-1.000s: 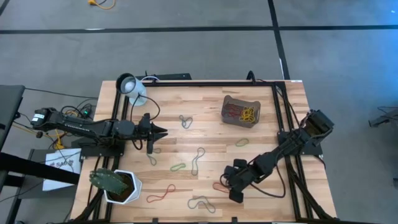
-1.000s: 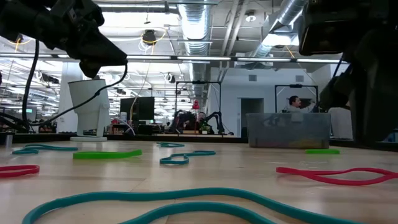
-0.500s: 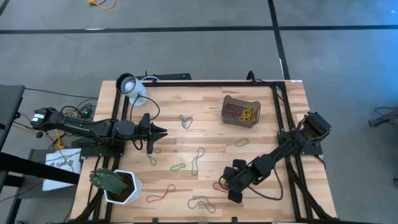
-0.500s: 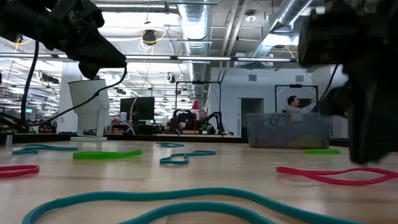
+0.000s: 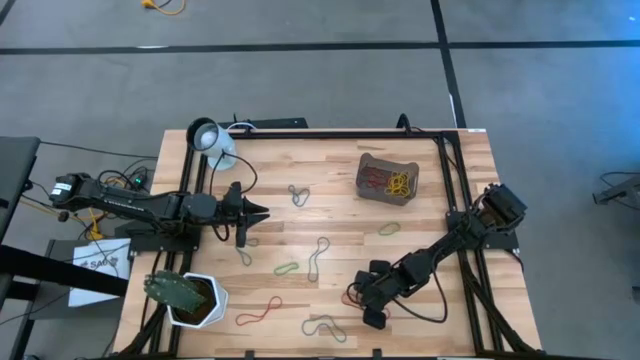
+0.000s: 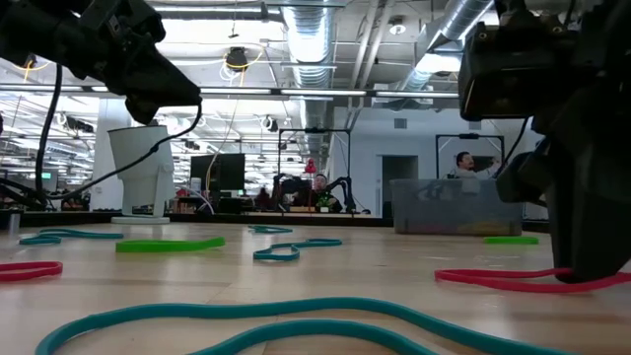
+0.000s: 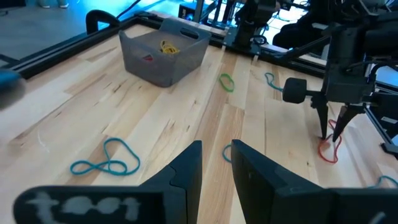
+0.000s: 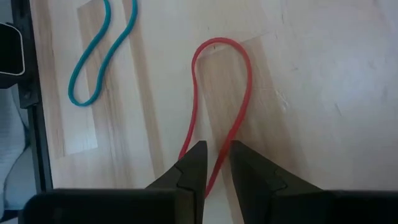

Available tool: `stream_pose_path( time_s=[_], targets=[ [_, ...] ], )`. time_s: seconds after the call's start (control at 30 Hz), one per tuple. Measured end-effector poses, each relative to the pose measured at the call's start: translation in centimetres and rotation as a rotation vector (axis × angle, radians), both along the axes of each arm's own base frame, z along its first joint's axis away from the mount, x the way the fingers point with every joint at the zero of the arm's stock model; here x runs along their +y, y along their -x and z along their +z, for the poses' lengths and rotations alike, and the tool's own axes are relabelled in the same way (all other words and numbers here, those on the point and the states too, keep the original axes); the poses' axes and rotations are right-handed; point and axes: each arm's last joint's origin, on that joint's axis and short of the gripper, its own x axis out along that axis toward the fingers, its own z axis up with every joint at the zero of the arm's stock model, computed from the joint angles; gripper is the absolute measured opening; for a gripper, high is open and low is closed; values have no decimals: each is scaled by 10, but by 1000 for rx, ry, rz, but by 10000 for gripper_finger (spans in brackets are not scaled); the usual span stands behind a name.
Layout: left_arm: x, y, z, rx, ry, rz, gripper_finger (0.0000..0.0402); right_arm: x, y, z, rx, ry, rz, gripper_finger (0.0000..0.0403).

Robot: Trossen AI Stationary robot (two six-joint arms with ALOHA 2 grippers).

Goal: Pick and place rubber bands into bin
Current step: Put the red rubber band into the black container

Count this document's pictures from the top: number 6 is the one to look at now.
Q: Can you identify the black ceiling camera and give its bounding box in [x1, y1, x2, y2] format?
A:
[225, 46, 250, 73]

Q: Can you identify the black monitor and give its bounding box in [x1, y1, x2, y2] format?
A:
[189, 153, 246, 194]

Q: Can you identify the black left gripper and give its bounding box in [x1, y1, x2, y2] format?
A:
[48, 0, 202, 125]

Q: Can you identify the green rubber band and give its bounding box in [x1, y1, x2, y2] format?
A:
[114, 237, 227, 254]
[483, 236, 540, 246]

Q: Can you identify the white cylindrical lamp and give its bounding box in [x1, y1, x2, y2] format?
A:
[106, 124, 177, 226]

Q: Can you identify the long linear ceiling light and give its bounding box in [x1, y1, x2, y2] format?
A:
[0, 84, 462, 101]

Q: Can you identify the teal rubber band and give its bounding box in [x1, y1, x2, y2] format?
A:
[252, 238, 344, 262]
[18, 227, 125, 247]
[247, 224, 294, 235]
[34, 296, 583, 355]

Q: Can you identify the black aluminium table frame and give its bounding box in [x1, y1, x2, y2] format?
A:
[0, 209, 551, 236]

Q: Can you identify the person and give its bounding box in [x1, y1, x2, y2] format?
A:
[446, 151, 502, 180]
[295, 173, 344, 214]

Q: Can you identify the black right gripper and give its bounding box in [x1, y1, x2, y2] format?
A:
[458, 19, 597, 206]

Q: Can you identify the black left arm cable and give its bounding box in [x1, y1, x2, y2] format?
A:
[34, 63, 204, 202]

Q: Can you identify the grey plastic bin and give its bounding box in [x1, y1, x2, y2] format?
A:
[388, 177, 525, 237]

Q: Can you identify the silver ventilation duct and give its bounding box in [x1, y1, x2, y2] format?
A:
[398, 0, 494, 95]
[280, 0, 341, 144]

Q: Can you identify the white lamp cable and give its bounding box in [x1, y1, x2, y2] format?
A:
[182, 189, 216, 215]

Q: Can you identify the black gantry frame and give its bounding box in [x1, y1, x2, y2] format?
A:
[277, 127, 352, 214]
[435, 133, 506, 179]

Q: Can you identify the red rubber band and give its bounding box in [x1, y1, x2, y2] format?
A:
[0, 260, 64, 284]
[434, 267, 631, 295]

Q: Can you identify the black power cable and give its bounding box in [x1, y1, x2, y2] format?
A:
[497, 116, 531, 177]

